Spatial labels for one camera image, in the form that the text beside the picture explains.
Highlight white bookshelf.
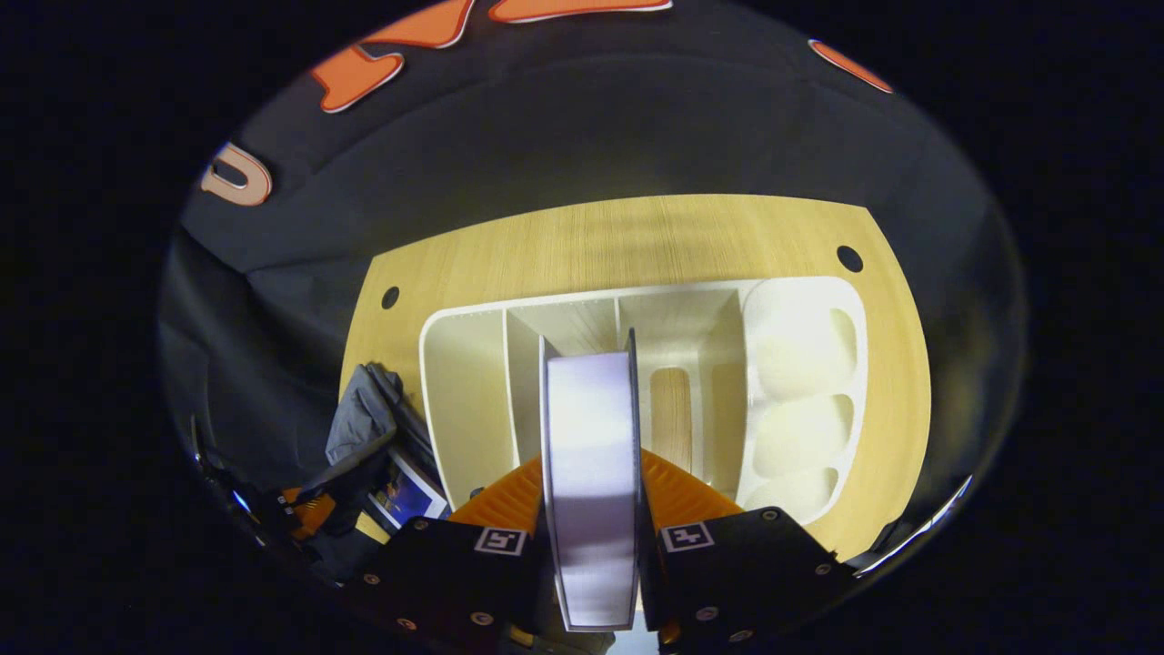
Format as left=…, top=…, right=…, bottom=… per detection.
left=418, top=276, right=869, bottom=529

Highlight grey schoolbag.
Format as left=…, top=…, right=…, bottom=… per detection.
left=291, top=362, right=451, bottom=583

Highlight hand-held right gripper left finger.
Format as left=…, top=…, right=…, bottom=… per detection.
left=341, top=455, right=557, bottom=652

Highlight blue cover book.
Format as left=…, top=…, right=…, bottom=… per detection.
left=368, top=450, right=451, bottom=533

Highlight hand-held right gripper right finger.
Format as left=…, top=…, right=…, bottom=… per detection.
left=634, top=448, right=860, bottom=654

